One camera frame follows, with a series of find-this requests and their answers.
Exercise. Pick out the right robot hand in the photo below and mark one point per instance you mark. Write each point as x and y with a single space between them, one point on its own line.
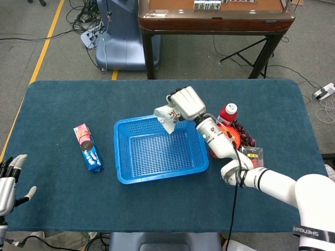
188 103

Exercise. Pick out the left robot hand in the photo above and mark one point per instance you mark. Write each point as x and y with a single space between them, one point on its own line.
6 191

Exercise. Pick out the white snack packet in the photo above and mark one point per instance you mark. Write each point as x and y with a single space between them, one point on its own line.
166 119

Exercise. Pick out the red instant noodle cup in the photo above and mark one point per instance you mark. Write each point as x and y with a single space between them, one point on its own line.
235 136

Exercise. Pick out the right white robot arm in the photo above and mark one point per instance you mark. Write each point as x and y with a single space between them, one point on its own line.
277 183

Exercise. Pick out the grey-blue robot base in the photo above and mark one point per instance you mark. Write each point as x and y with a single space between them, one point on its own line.
162 241

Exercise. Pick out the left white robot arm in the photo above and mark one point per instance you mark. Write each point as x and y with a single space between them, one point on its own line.
2 232

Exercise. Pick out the blue plastic mesh basket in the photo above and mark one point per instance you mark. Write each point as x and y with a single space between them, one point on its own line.
162 157

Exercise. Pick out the clear box red candies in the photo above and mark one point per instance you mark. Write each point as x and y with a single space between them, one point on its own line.
257 157

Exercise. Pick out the red bottle white cap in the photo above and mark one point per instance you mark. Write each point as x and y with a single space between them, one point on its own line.
227 115

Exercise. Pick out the dark red grape bunch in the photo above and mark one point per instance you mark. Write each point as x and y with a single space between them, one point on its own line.
246 137

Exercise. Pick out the teal felt table cloth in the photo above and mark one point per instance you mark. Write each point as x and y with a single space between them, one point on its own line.
78 204

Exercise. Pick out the brown mahjong table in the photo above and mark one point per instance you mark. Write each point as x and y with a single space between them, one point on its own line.
214 22

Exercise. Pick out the blue cookie box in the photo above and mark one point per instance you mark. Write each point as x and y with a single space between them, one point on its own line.
90 153

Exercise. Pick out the row of dark-printed mahjong tiles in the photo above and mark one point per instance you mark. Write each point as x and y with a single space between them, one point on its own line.
206 5

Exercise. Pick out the row of red-printed mahjong tiles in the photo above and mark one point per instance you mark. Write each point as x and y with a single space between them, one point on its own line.
239 1

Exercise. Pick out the white power strip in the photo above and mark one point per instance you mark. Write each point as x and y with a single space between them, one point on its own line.
325 91
87 38

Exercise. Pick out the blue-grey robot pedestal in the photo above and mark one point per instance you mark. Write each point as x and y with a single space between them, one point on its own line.
120 47

